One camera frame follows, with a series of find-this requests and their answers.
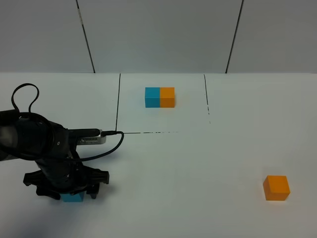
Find black camera cable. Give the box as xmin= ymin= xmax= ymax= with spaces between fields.
xmin=10 ymin=83 xmax=124 ymax=163

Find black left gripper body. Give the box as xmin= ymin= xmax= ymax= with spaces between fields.
xmin=23 ymin=151 xmax=109 ymax=195

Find orange template cube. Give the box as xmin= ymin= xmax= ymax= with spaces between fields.
xmin=160 ymin=87 xmax=175 ymax=108

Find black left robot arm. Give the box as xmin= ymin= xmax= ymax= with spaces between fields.
xmin=0 ymin=110 xmax=116 ymax=201

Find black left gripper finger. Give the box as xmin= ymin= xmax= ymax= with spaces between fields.
xmin=86 ymin=184 xmax=99 ymax=199
xmin=36 ymin=187 xmax=61 ymax=200

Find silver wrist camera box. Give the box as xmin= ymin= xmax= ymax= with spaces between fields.
xmin=77 ymin=136 xmax=106 ymax=145

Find blue template cube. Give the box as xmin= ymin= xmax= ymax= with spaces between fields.
xmin=145 ymin=87 xmax=160 ymax=108

